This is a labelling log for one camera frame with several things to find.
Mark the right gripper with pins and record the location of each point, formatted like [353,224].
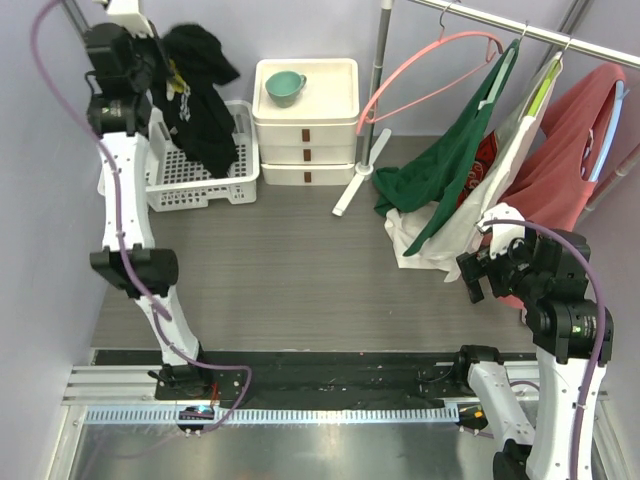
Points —
[475,265]

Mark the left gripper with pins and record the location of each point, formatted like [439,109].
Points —
[154,45]

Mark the black t shirt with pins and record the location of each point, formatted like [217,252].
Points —
[196,116]

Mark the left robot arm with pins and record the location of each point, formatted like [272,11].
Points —
[125,66]

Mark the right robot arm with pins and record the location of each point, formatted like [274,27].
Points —
[573,337]

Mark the white t shirt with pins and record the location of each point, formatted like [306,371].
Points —
[499,158]

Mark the salmon pink t shirt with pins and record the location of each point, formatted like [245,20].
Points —
[552,187]

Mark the green t shirt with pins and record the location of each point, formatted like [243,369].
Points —
[440,172]

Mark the light blue hanger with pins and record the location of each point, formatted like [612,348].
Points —
[592,174]

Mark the lime green hanger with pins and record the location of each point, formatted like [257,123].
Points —
[555,68]

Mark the pink hanger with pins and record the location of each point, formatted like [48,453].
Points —
[441,65]

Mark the white plastic basket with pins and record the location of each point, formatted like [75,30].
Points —
[174,182]

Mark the green cup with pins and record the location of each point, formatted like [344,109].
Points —
[284,87]

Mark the white drawer unit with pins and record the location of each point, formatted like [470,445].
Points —
[313,142]

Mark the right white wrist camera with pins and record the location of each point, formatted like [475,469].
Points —
[505,224]

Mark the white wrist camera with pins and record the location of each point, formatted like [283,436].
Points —
[505,224]
[128,14]

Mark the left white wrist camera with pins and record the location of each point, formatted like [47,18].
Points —
[128,14]

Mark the white cable duct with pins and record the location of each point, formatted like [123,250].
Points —
[195,415]

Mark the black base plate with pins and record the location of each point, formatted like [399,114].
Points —
[306,380]

